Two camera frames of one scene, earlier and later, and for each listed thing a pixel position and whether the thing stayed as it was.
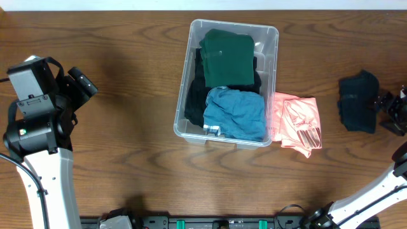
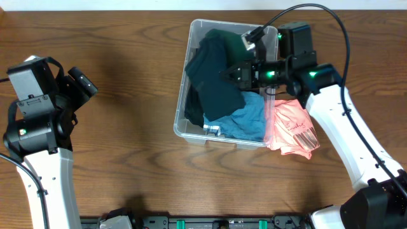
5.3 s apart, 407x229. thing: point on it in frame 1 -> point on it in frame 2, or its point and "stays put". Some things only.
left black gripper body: x=73 y=95 stays put
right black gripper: x=392 y=101 -> x=250 y=81
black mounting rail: x=231 y=222 stays put
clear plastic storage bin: x=227 y=85 stays put
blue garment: x=235 y=114 stays put
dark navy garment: x=358 y=96 -> x=219 y=95
